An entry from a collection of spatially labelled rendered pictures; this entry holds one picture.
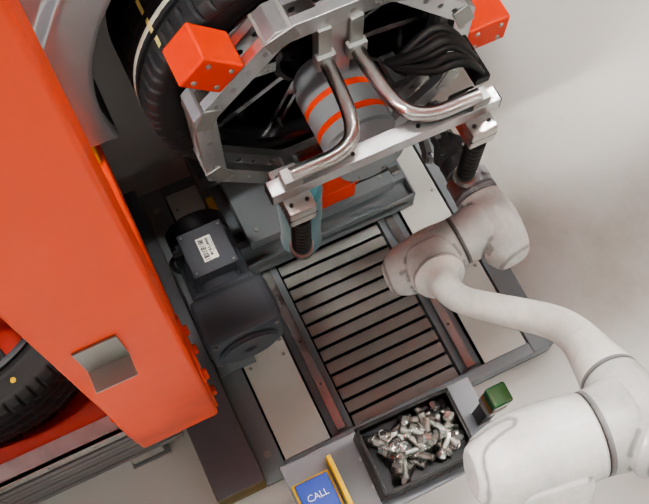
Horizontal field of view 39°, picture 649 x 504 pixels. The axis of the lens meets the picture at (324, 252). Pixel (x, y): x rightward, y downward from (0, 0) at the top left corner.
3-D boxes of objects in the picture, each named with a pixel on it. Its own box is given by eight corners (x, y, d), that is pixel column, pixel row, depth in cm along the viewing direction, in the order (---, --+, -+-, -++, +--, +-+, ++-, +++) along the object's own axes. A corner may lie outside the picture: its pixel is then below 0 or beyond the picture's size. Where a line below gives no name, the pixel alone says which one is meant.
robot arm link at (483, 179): (505, 184, 185) (491, 160, 186) (483, 183, 178) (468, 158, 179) (472, 210, 189) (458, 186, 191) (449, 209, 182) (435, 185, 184)
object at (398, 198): (352, 100, 255) (354, 81, 246) (412, 206, 243) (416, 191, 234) (187, 169, 247) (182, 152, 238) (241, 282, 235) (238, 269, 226)
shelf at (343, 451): (465, 379, 192) (467, 376, 189) (505, 453, 186) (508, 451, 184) (279, 469, 185) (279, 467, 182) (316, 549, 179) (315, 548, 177)
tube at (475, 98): (434, 17, 158) (442, -23, 149) (489, 104, 152) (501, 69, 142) (343, 54, 156) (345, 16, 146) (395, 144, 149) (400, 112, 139)
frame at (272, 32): (434, 93, 199) (473, -83, 148) (448, 117, 197) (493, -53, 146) (204, 190, 190) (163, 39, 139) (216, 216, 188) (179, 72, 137)
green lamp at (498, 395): (499, 384, 171) (503, 379, 168) (510, 403, 170) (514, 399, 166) (481, 394, 171) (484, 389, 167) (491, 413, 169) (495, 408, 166)
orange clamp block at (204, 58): (226, 29, 147) (184, 20, 140) (246, 67, 144) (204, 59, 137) (202, 58, 151) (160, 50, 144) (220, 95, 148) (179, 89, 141)
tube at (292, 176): (331, 58, 155) (332, 21, 145) (383, 150, 149) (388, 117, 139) (237, 97, 152) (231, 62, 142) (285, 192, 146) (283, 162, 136)
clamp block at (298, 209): (295, 173, 156) (294, 159, 151) (317, 217, 153) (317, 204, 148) (268, 185, 155) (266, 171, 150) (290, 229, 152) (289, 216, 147)
